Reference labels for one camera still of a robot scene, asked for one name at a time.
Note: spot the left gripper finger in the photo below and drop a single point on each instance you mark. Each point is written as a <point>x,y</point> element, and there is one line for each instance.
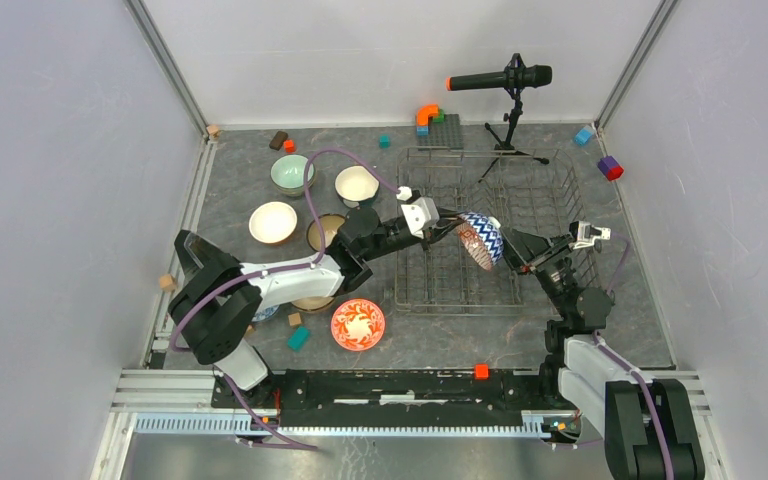
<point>450,232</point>
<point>449,217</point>

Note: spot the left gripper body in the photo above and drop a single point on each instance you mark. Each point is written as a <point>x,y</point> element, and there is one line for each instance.
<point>427,237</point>

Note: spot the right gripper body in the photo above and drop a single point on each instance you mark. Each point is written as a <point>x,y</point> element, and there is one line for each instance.
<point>551,261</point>

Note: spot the blue zigzag pattern bowl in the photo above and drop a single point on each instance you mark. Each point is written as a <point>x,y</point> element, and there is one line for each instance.
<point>482,239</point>

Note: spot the teal and white bowl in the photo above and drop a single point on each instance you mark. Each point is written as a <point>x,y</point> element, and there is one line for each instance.
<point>356,187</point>

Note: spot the dark brown patterned bowl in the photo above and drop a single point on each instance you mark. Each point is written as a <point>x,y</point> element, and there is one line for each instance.
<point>323,232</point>

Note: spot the red and white bowl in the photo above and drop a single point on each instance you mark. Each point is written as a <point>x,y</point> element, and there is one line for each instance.
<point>358,325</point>

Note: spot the pink speckled bowl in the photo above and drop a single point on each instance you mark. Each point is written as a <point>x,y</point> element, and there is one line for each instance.
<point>312,304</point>

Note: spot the mint green flower bowl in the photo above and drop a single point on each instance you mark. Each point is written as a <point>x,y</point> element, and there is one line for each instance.
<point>287,173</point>

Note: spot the orange bowl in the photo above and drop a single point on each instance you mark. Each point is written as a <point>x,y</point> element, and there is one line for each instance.
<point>273,223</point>

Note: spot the blue floral white bowl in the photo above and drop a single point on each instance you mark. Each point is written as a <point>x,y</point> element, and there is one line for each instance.
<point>265,314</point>

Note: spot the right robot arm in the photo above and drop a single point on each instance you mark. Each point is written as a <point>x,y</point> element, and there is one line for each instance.
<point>646,423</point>

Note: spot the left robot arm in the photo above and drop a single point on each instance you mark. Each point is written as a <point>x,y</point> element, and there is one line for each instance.
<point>221,295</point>

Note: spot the grey building block baseplate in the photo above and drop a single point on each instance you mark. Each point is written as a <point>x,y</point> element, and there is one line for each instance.
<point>447,134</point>

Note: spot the black microphone tripod stand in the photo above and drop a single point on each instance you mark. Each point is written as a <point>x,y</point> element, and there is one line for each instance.
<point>511,118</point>

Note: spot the green block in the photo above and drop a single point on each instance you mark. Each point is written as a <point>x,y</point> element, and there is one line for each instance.
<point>438,116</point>

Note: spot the purple and red block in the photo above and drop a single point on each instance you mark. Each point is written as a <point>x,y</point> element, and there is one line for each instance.
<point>610,168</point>

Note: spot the orange curved block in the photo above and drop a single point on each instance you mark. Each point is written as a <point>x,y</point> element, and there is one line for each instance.
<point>426,114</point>

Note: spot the light blue block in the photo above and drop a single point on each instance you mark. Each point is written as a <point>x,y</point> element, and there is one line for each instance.
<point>584,135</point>

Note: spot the small orange cube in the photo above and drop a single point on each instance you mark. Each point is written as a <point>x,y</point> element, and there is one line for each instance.
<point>481,372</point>

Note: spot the black microphone orange tip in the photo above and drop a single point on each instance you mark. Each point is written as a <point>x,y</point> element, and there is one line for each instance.
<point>500,79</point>

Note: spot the teal block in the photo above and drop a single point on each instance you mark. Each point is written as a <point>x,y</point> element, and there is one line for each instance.
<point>299,338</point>

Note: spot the brown block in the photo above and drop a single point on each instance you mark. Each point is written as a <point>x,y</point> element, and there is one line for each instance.
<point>278,140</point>

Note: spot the black clear-top box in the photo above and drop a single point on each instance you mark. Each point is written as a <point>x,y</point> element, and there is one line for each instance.
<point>194,252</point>

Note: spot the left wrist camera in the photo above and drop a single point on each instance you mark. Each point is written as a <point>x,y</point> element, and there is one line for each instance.
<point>419,212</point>

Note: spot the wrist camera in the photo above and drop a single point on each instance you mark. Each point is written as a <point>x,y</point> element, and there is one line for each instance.
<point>419,212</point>
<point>586,235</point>

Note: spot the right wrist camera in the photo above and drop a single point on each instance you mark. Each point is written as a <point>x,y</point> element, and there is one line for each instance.
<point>586,235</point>

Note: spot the grey wire dish rack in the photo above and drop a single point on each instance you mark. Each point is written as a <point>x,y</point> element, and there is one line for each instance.
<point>518,215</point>

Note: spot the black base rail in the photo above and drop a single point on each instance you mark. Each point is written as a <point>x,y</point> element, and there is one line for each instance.
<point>413,398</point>

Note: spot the wooden cube at wall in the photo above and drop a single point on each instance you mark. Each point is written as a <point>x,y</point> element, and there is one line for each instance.
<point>167,283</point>

